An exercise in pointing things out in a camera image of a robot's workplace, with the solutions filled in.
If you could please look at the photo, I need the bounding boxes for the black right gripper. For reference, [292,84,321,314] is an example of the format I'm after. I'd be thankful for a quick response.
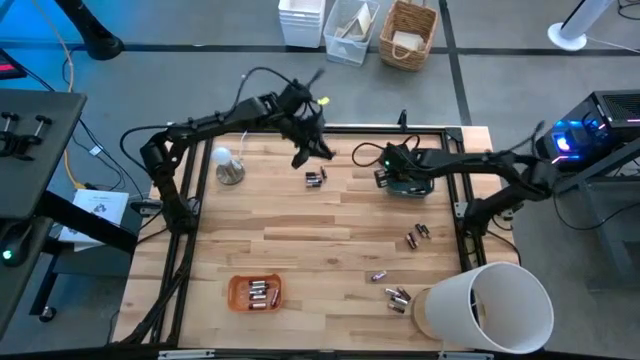
[374,143,424,190]

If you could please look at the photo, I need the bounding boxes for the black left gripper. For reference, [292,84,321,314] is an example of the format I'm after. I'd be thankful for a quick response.
[287,102,336,169]

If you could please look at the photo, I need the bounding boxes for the orange plastic tray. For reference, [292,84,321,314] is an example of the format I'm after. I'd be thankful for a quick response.
[227,273,284,314]

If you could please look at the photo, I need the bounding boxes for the white bulb brass base lamp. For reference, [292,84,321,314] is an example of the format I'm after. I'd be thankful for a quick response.
[209,145,247,187]

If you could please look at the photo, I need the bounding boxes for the clear plastic storage bin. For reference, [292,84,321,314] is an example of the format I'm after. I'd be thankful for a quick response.
[322,0,381,68]

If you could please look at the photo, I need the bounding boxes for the white stacked plastic bins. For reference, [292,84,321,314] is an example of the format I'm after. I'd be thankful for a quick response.
[277,0,327,49]

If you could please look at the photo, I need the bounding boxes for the beige paper pieces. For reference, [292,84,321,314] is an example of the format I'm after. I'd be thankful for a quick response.
[335,2,374,44]

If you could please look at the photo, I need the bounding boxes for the white cloth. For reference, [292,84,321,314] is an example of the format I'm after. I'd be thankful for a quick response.
[391,30,425,52]

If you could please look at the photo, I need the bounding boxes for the woven wicker basket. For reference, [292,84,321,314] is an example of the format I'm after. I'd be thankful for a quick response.
[378,0,440,73]

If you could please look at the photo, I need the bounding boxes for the white lamp shade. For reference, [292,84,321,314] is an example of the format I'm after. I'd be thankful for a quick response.
[411,261,556,356]

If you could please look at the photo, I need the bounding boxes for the black side clamp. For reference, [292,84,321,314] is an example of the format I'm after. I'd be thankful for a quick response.
[130,198,164,215]

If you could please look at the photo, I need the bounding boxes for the black computer with lights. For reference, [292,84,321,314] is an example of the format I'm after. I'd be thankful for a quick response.
[533,89,640,175]

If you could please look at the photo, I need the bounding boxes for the white booklet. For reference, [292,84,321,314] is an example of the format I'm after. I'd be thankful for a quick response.
[58,188,131,247]

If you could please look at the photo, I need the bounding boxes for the white tower fan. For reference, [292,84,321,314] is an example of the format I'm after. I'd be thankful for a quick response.
[546,0,617,53]

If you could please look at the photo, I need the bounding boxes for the black support beam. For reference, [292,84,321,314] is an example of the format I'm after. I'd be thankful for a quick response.
[34,191,140,255]

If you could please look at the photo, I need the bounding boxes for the grey side desk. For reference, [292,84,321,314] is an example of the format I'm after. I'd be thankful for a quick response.
[554,142,640,281]

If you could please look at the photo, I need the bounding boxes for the black stand base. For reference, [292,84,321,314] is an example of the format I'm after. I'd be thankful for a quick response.
[53,0,126,62]

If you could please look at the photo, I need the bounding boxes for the black side table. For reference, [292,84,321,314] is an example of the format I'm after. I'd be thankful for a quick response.
[0,89,88,221]

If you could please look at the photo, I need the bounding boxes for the black clamp device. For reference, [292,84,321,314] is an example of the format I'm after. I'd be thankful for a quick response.
[0,110,54,162]

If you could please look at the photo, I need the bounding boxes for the black monitor red screen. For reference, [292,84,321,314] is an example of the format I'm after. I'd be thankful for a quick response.
[0,47,29,82]

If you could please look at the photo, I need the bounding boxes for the black device with light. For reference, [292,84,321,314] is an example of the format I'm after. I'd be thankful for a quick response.
[0,222,31,269]

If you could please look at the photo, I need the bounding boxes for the dark curved desk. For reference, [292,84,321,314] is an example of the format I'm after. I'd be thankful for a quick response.
[0,215,55,342]

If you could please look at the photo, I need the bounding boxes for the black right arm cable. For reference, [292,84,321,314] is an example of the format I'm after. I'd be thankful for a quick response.
[351,133,422,169]

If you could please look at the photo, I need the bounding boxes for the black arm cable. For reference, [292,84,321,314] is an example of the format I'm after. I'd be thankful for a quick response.
[351,133,422,169]
[118,65,326,174]

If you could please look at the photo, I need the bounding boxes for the black aluminium table frame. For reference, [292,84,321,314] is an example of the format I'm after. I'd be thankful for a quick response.
[149,122,489,349]

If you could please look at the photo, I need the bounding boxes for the white lamp cable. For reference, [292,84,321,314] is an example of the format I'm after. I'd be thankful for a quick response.
[236,128,255,164]

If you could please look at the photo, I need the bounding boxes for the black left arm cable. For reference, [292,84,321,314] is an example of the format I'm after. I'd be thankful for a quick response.
[118,65,326,174]

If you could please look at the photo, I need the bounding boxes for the silver metal bracket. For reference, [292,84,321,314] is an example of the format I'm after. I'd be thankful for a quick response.
[157,349,216,360]
[438,351,494,360]

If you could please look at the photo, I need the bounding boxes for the black cable bundle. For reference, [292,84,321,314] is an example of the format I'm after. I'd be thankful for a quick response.
[112,234,201,346]

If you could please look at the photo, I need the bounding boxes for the orange cable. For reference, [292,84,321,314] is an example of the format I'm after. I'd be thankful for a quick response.
[30,0,87,191]

